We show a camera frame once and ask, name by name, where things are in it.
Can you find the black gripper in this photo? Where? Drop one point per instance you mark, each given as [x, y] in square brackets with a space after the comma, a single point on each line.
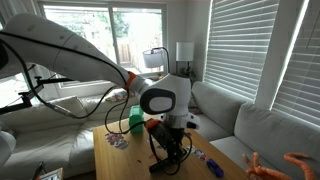
[175, 136]

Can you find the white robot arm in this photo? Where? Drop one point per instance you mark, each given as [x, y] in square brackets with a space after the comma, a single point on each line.
[66, 50]

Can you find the green treasure chest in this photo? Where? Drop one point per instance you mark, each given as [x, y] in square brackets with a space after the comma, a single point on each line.
[136, 120]

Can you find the santa claus sticker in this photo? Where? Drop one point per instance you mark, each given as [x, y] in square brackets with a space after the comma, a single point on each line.
[116, 140]

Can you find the dark house plant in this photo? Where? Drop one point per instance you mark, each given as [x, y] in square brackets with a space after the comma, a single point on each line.
[187, 71]

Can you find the floral patterned pillow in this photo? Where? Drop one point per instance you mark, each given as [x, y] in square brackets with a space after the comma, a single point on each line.
[116, 95]

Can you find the orange octopus toy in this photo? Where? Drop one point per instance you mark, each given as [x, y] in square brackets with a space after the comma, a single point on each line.
[266, 171]

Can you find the grey sofa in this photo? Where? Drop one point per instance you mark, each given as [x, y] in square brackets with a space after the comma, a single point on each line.
[266, 133]

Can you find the arc lamp white shade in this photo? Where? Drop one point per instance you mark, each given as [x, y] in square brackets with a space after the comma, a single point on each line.
[154, 58]

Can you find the table lamp white shade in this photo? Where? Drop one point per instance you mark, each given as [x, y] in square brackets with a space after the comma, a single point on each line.
[185, 51]

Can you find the white window blinds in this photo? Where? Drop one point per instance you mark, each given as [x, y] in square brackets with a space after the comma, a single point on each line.
[300, 83]
[240, 46]

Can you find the cream white sofa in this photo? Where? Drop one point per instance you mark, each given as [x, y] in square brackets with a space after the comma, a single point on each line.
[50, 133]

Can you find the wooden side table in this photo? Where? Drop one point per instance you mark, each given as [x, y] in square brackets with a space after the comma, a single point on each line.
[50, 175]

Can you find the large glass window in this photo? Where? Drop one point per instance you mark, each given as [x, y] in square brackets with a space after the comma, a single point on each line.
[100, 33]

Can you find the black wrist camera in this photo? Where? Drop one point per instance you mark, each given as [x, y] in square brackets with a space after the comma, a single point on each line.
[161, 133]

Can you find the black camera stand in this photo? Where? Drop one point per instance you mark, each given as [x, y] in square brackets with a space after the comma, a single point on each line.
[33, 93]

